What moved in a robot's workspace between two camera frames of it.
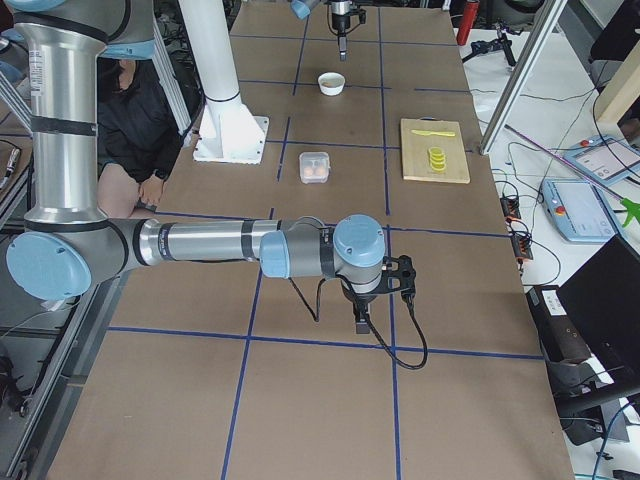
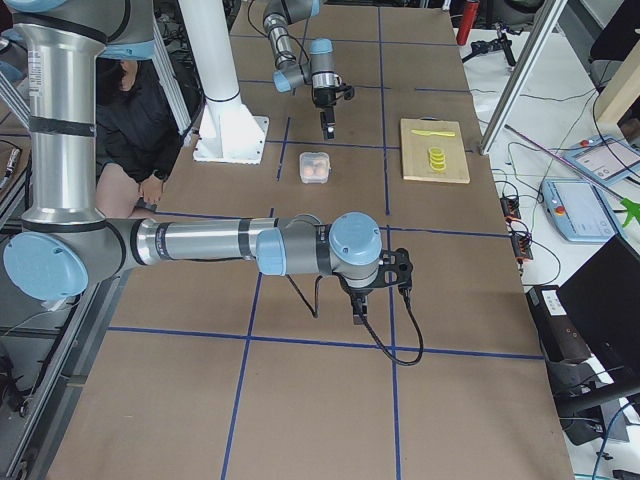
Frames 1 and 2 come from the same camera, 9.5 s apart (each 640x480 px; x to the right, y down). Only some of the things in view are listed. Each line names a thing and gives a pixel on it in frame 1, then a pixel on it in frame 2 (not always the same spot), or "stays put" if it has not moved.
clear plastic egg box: [314, 167] stays put
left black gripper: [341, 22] → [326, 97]
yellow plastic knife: [424, 132] stays put
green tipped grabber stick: [632, 208] stays put
